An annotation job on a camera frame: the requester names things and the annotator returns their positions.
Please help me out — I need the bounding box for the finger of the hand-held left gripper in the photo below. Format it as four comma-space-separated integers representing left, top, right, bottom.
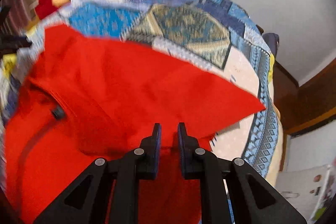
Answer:
0, 5, 11, 30
0, 35, 32, 51

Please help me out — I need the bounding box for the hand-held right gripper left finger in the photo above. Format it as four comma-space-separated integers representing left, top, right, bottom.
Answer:
33, 123, 162, 224

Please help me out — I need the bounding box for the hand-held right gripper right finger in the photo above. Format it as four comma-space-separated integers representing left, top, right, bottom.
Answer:
177, 122, 307, 224

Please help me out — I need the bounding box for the red zip jacket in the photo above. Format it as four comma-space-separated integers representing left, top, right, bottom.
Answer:
5, 23, 267, 224

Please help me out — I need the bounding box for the red plush toy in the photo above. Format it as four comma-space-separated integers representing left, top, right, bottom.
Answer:
35, 0, 70, 18

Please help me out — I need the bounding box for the blue patchwork blanket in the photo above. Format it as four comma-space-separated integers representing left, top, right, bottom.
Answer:
0, 0, 285, 188

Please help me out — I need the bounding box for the brown wooden door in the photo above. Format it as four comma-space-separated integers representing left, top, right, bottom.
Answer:
273, 56, 336, 135

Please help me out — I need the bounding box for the dark grey bag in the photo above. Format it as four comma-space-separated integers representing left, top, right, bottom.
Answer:
262, 33, 280, 56

